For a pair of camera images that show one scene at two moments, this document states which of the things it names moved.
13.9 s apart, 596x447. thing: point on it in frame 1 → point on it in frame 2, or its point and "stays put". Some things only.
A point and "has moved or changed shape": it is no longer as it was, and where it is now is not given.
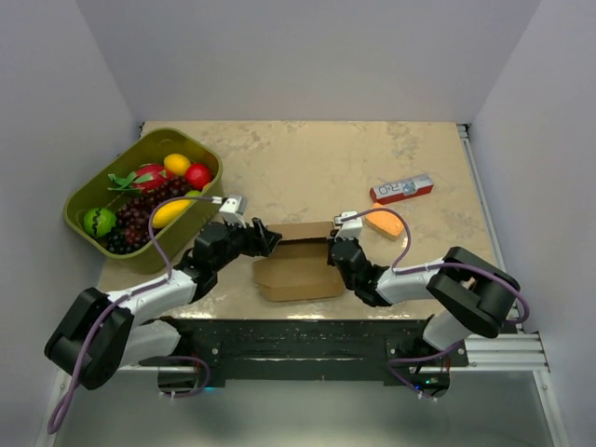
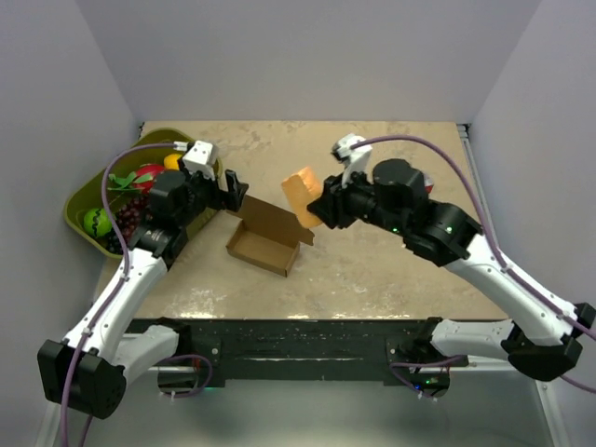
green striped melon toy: [99, 222] stays put
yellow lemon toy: [176, 164] stays put
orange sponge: [385, 223] has moved or changed shape
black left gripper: [260, 241] → [222, 198]
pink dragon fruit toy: [147, 179] stays put
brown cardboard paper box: [299, 267] has moved or changed shape
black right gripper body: [331, 241] → [354, 202]
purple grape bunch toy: [132, 220] stays put
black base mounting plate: [389, 349] stays put
